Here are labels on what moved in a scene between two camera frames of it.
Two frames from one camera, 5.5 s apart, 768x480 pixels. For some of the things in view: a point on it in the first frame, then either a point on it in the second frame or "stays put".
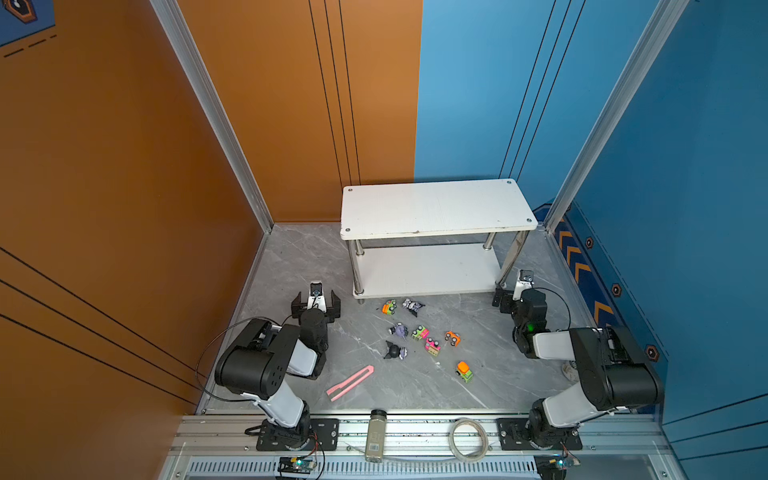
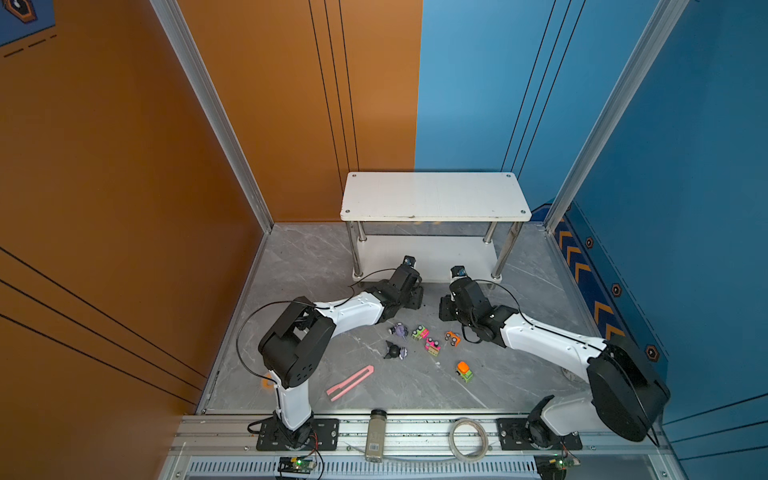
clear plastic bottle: x=375 y=436 stays put
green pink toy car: x=420 y=333 stays put
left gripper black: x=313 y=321 to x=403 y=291
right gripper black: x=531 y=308 to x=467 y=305
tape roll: x=571 y=374 stays put
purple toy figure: x=399 y=330 stays put
